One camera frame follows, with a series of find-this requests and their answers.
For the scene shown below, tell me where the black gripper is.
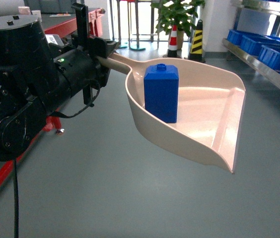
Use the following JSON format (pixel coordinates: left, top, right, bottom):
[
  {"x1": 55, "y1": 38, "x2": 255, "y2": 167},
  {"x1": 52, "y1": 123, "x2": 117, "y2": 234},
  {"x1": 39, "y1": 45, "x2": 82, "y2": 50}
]
[{"x1": 54, "y1": 3, "x2": 120, "y2": 106}]

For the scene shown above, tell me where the blue plastic block part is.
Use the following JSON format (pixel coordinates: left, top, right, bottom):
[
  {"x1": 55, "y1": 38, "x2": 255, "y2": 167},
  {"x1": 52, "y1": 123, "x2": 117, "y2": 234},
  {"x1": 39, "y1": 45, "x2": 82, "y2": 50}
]
[{"x1": 143, "y1": 63, "x2": 179, "y2": 123}]

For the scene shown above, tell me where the beige plastic dustpan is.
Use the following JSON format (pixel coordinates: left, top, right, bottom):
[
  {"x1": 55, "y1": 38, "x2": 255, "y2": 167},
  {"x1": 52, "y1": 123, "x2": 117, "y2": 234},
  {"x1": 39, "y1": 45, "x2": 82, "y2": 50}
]
[{"x1": 100, "y1": 53, "x2": 246, "y2": 173}]

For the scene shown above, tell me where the red white traffic cone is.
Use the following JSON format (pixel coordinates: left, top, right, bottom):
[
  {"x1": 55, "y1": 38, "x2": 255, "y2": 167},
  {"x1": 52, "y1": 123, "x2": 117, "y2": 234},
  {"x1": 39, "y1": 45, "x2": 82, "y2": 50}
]
[{"x1": 167, "y1": 25, "x2": 182, "y2": 59}]

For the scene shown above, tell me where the green potted plant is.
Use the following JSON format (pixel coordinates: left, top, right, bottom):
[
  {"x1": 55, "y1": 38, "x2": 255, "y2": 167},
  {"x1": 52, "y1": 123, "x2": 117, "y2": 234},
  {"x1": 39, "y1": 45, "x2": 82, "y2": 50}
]
[{"x1": 150, "y1": 0, "x2": 206, "y2": 37}]

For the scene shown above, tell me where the yellow black traffic cone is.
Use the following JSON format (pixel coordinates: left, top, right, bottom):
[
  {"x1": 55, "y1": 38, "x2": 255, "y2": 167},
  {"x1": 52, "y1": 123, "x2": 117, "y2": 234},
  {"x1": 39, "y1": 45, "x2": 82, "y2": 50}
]
[{"x1": 188, "y1": 19, "x2": 206, "y2": 63}]

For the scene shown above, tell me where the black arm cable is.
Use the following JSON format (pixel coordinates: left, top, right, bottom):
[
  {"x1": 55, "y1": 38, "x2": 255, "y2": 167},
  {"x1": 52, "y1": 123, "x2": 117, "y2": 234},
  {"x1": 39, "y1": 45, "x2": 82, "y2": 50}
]
[{"x1": 12, "y1": 79, "x2": 101, "y2": 238}]

